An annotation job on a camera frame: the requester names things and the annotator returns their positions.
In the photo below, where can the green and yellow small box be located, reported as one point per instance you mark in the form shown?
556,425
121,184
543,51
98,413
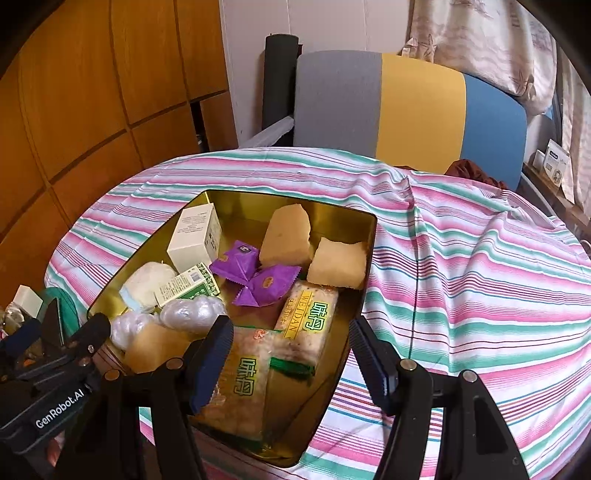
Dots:
189,284

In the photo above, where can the purple snack packet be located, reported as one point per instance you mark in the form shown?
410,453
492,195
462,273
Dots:
238,263
268,286

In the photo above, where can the tied patterned pink curtain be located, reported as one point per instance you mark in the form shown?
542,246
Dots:
485,46

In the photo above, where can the white and tan carton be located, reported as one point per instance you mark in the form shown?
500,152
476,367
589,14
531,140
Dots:
556,161

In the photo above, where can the striped pink and green tablecloth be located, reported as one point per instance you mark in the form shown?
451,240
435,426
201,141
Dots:
461,277

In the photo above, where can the cream and blue sock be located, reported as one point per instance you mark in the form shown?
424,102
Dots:
147,284

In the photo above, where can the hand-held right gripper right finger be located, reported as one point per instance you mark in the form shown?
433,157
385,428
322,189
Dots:
371,369

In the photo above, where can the clear cracker packet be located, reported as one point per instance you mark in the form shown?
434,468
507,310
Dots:
240,383
309,323

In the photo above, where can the wooden desk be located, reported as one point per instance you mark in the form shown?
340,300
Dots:
554,194

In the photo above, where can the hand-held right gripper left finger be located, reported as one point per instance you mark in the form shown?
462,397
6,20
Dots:
212,364

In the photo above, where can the black rolled mat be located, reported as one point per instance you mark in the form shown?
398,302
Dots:
279,78

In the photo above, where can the gold metal tin box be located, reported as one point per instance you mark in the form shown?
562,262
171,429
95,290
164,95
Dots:
355,230

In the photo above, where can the wooden wardrobe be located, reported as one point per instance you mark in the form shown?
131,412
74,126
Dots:
101,115

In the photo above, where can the yellow sponge block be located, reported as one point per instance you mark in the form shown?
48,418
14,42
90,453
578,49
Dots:
152,346
337,263

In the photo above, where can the translucent plastic sheet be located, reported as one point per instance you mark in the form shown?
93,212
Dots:
268,134

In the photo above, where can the dark red cloth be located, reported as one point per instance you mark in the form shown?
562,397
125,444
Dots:
475,173

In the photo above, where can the white cardboard box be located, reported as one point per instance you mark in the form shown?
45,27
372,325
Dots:
194,235

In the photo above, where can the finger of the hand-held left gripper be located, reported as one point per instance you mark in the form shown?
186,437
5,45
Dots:
51,323
94,330

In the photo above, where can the hanging patterned pink curtain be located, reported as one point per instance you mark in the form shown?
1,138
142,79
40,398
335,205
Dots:
575,129

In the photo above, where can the large notched yellow sponge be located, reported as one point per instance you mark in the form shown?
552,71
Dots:
284,235

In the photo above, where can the grey yellow blue chair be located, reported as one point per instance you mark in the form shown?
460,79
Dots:
392,106

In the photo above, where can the small white box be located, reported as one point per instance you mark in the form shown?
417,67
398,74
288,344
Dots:
28,300

